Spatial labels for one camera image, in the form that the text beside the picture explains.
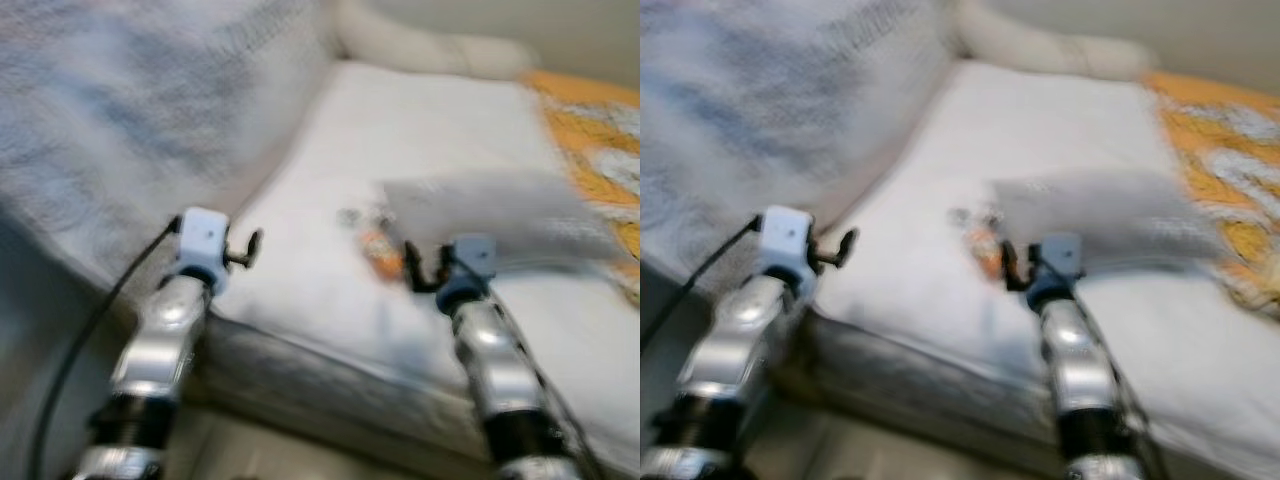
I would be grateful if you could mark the white quilted mattress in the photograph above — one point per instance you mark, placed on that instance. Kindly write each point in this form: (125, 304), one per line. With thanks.
(1040, 130)
(400, 130)

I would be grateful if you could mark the orange yellow cartoon blanket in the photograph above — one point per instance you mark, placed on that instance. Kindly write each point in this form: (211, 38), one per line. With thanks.
(600, 150)
(1225, 160)

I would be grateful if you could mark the grey bear print pillow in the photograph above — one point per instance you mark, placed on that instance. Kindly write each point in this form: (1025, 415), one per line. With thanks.
(1090, 205)
(480, 205)

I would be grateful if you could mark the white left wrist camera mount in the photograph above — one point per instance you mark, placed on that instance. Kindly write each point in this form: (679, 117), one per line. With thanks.
(787, 238)
(205, 240)

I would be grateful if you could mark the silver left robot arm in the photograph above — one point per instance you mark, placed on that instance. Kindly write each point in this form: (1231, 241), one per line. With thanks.
(160, 340)
(735, 340)

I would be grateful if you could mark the small orange object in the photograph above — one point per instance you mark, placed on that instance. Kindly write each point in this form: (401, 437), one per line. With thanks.
(987, 250)
(382, 255)

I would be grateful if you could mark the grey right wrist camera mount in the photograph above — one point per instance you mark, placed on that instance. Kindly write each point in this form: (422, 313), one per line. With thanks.
(475, 255)
(1063, 255)

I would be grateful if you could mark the cream twisted bolster pillow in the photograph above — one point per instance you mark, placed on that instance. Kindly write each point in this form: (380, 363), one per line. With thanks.
(1040, 40)
(420, 40)

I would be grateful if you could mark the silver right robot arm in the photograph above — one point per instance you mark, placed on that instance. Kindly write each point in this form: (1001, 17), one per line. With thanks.
(1075, 360)
(490, 350)

